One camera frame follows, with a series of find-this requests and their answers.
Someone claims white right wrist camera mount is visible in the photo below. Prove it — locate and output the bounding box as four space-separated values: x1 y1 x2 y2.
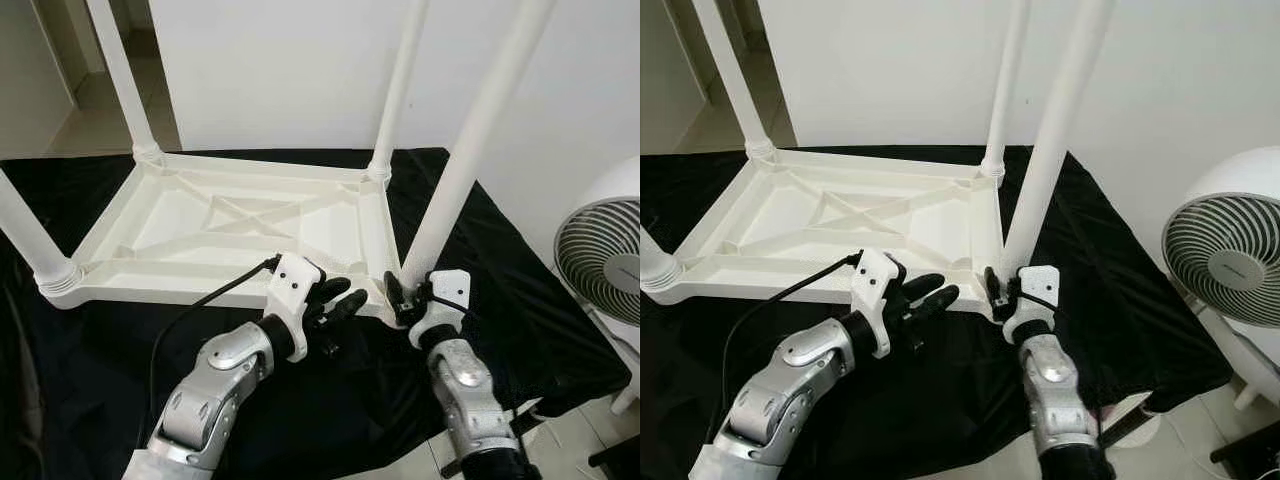
1003 264 1062 345
410 269 472 350

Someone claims black metal shelf rack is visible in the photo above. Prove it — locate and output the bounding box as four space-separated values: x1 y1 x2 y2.
1210 420 1280 468
590 435 641 480

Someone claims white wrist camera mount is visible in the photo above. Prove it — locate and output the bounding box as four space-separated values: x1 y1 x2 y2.
410 269 472 350
265 253 327 363
1003 264 1062 345
850 248 907 359

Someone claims white plastic children tabletop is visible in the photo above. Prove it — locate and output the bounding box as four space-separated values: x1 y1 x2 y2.
45 150 406 323
645 148 1008 307

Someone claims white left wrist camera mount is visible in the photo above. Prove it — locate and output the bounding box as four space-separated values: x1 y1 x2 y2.
850 248 907 359
265 253 327 363

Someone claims white pedestal fan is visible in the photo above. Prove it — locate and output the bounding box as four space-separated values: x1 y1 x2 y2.
553 155 641 413
1160 145 1280 413

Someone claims black metal table leg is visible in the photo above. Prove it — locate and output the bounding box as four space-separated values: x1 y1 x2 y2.
1098 405 1156 449

